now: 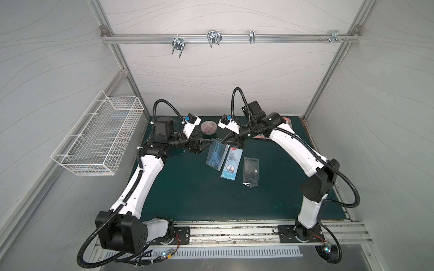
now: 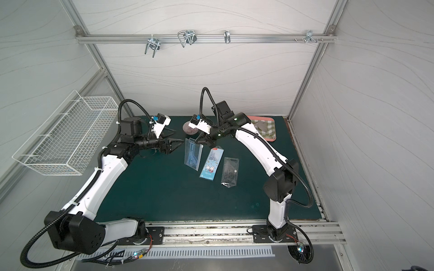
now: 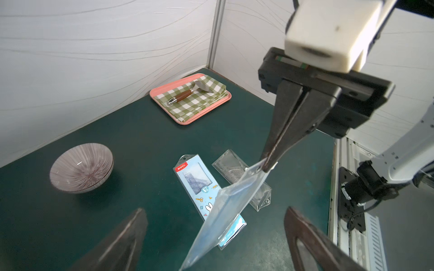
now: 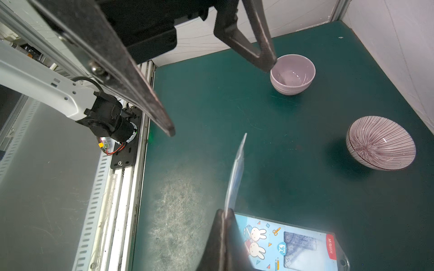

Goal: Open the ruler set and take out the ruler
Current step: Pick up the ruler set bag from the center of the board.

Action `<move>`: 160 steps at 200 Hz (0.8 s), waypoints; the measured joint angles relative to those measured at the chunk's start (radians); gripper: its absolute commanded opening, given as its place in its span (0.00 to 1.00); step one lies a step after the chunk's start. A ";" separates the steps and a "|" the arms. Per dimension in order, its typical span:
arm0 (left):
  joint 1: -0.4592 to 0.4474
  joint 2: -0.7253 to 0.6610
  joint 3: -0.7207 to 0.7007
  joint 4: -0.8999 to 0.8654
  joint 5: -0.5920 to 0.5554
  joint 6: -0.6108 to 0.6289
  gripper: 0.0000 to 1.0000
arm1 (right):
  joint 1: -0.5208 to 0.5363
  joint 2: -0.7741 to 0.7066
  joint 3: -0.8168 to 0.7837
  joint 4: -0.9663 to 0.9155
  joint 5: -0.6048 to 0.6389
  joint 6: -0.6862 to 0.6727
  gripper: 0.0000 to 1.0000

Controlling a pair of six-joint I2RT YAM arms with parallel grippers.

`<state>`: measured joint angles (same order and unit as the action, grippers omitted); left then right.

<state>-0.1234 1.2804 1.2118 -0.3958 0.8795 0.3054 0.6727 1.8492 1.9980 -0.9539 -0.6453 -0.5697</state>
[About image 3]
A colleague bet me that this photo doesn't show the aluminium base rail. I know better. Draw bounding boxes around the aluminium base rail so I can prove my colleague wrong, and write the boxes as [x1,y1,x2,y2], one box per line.
[328,137,388,271]

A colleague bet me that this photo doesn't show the wooden handled metal scraper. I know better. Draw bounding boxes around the wooden handled metal scraper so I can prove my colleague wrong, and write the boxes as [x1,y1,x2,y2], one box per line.
[167,80,213,106]

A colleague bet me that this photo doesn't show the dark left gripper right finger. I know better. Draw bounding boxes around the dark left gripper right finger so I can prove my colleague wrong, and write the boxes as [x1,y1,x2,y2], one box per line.
[284,207,364,271]

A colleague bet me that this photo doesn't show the blue printed ruler set card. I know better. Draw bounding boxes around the blue printed ruler set card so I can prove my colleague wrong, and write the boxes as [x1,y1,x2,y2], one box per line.
[173,154,248,251]

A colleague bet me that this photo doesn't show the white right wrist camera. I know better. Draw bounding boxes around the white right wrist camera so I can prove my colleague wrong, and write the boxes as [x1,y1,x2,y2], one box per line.
[284,1,396,73]

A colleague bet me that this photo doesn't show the purple striped bowl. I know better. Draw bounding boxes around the purple striped bowl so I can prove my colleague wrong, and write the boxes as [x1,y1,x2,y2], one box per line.
[49,143,114,194]

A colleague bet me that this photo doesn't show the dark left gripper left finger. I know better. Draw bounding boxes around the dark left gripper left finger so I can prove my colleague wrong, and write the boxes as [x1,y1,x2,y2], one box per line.
[69,208,148,271]

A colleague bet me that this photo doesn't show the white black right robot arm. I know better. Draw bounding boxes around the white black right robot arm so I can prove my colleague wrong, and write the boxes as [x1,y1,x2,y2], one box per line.
[258,47,434,229]

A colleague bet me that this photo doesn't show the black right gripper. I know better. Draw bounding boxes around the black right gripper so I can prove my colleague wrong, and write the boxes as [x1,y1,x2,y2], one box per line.
[258,47,395,172]

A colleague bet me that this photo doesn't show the clear ruler set pouch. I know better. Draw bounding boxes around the clear ruler set pouch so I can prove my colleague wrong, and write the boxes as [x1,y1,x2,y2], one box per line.
[180,160,268,270]

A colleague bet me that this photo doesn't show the green white checkered cloth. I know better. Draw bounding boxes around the green white checkered cloth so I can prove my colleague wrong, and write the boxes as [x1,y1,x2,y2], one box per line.
[154,75,228,123]

